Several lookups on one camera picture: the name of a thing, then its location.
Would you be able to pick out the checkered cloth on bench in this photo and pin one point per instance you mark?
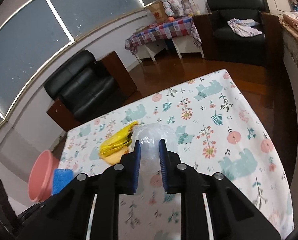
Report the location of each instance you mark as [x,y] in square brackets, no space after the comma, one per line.
[179,27]

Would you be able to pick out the black leather armchair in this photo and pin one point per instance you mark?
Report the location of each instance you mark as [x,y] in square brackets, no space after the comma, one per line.
[220,43]
[84,88]

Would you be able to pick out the blue foam net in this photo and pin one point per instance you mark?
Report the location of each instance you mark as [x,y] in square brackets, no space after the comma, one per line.
[61,178]

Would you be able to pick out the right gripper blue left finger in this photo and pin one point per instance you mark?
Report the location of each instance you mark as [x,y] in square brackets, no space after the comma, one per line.
[130,172]

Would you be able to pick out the white plastic ball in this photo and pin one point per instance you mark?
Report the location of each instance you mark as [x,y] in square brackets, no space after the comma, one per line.
[149,137]

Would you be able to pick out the cloth on armchair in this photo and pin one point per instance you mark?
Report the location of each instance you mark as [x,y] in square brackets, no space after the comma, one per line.
[244,28]

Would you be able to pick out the white bench table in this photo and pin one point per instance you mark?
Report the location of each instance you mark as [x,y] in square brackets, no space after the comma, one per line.
[181,45]

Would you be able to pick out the yellow black snack wrapper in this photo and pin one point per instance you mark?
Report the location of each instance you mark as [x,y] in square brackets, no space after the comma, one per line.
[117,141]

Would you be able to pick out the orange paper scrap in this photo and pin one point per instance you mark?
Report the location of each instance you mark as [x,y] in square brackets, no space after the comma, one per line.
[115,157]

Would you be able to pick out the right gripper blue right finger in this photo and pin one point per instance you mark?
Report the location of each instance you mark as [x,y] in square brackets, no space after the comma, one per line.
[168,166]

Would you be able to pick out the brown paper bag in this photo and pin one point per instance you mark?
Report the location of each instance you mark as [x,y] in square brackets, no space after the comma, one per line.
[158,11]

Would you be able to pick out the pink plastic bucket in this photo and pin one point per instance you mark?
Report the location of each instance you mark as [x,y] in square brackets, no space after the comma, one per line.
[41,177]

